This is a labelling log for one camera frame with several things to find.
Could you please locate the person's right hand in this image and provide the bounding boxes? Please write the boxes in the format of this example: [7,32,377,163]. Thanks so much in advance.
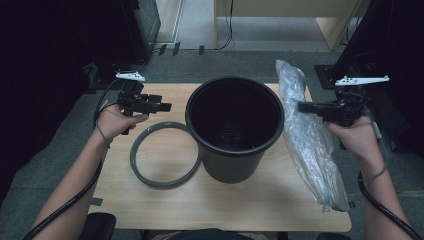
[324,116,384,168]

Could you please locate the grey wrist band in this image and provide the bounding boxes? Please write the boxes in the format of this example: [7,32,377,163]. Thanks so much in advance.
[361,166,388,184]
[95,124,112,149]

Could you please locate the grey metal cabinet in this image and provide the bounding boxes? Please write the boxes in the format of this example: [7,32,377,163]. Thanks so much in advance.
[133,0,162,58]

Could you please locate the black stand base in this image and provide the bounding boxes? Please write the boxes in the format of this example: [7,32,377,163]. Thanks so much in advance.
[89,62,130,91]

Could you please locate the clear plastic trash bag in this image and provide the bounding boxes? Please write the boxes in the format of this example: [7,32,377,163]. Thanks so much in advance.
[275,59,350,213]

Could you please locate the person's torso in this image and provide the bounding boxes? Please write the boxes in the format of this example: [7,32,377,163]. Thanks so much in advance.
[142,228,290,240]

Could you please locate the black plastic trash bin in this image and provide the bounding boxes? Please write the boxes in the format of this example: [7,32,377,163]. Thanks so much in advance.
[185,76,285,184]

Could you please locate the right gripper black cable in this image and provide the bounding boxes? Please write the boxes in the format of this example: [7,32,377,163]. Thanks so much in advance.
[357,96,423,240]

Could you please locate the person's left hand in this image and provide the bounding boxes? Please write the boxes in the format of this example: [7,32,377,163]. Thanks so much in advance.
[94,105,150,144]

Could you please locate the black hanging desk cable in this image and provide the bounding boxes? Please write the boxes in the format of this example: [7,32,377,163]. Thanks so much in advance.
[151,0,235,53]

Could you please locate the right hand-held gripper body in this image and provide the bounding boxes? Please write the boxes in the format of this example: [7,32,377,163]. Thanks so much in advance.
[322,75,390,128]

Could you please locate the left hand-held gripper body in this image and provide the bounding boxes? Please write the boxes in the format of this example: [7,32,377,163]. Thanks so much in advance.
[115,71,158,117]

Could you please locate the grey bin rim ring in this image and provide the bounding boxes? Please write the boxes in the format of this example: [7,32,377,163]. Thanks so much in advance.
[129,121,202,190]

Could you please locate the dark curtain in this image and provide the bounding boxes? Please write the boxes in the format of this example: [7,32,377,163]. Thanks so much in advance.
[363,0,424,158]
[0,0,148,205]

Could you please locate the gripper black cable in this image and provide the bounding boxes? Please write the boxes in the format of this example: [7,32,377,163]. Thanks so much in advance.
[357,96,423,240]
[23,78,124,240]

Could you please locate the light wooden desk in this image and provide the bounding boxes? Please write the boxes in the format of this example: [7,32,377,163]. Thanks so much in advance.
[213,0,371,52]

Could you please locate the black metal stand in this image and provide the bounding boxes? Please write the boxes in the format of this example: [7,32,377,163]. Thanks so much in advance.
[314,0,384,90]

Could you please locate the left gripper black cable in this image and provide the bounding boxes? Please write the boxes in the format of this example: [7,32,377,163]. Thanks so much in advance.
[23,78,124,240]

